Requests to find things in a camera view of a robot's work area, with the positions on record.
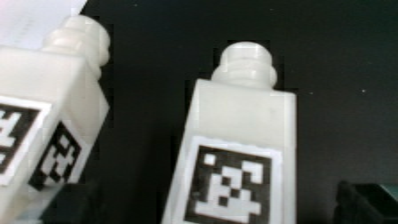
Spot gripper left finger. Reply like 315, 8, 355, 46
38, 183, 100, 224

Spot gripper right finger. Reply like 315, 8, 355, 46
333, 181, 398, 224

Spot white leg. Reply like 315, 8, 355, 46
159, 42, 296, 224
0, 16, 109, 224

